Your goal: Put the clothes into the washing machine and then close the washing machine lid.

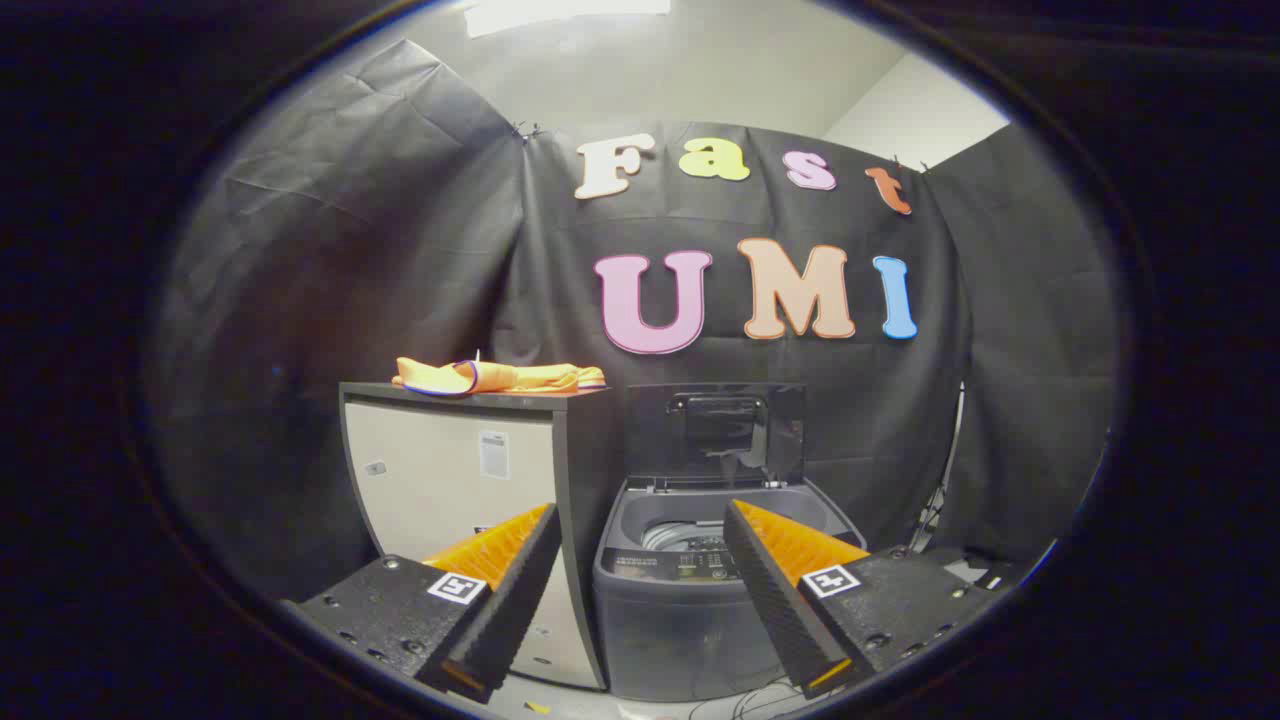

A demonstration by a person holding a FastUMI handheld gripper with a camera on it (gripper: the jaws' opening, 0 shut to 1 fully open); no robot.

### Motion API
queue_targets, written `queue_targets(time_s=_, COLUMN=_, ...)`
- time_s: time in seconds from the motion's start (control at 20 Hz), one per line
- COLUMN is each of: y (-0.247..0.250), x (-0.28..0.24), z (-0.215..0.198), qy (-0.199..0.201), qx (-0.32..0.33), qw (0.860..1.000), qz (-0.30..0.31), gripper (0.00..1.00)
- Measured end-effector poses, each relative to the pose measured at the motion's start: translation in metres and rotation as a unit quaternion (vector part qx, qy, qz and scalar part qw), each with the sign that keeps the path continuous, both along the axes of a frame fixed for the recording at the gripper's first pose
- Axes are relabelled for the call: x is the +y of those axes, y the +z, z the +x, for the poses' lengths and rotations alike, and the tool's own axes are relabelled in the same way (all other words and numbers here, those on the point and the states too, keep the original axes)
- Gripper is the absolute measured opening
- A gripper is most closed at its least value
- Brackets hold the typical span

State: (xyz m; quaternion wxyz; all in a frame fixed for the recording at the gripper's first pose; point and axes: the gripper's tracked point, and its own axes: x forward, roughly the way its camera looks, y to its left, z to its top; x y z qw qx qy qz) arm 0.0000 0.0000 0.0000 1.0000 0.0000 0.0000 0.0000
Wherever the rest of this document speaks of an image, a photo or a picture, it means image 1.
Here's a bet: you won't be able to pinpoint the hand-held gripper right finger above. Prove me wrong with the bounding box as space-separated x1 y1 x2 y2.
722 498 1013 701

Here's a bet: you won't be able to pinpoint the hanging cables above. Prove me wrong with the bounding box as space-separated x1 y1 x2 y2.
912 478 953 553

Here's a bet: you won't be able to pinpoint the black box on floor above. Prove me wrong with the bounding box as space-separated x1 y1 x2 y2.
930 545 1023 593

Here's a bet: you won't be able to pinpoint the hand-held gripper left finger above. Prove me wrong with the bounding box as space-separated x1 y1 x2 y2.
280 503 563 704

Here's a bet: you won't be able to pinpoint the orange garment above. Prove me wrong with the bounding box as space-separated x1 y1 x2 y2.
392 356 607 398

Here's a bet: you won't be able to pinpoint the grey cabinet with white door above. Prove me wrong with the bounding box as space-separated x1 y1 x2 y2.
338 382 626 691

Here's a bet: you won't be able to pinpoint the black backdrop cloth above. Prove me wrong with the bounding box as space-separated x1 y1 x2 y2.
150 40 1117 601

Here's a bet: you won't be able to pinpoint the grey washing machine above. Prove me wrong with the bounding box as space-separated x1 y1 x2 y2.
592 478 869 701

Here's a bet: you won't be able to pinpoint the floor cables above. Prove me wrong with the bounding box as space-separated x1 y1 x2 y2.
688 678 806 720

